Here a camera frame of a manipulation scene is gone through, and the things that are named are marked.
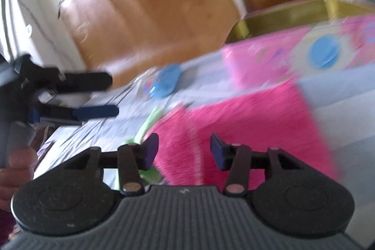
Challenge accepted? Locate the light green cloth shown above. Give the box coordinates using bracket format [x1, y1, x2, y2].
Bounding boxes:
[113, 106, 165, 190]

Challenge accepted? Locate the person's left hand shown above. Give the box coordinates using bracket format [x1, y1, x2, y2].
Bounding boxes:
[0, 147, 39, 211]

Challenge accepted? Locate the thin wall cable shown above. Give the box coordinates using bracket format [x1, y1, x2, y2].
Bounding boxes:
[13, 0, 63, 61]

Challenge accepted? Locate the hot pink fluffy cloth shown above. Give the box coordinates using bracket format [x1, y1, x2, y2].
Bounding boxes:
[152, 82, 342, 190]

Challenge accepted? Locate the grey printed bed sheet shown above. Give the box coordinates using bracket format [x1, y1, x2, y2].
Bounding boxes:
[34, 49, 375, 198]

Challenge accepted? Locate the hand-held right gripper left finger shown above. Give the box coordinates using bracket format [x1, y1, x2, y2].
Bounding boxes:
[63, 133, 159, 197]

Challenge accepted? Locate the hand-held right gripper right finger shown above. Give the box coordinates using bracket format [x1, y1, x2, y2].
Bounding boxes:
[210, 133, 309, 198]

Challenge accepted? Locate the pink printed pillow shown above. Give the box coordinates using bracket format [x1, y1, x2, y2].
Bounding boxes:
[222, 15, 375, 90]

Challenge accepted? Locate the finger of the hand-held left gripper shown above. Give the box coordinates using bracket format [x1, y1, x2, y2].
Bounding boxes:
[55, 71, 113, 93]
[39, 104, 120, 126]

